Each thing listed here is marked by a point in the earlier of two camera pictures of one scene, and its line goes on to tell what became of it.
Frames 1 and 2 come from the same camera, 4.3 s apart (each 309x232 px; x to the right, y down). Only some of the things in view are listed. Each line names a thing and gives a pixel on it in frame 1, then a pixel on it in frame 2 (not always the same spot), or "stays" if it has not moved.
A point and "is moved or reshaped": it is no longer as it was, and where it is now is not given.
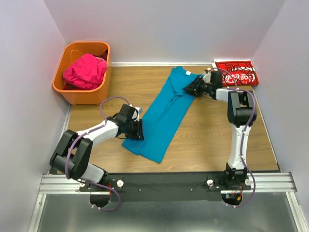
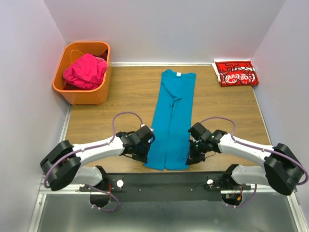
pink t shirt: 87,72 stays
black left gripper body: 133,130 to 141,153
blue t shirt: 162,120 is moved or reshaped
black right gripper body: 202,87 to 197,151
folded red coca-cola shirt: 237,72 stays
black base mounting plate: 164,186 stays
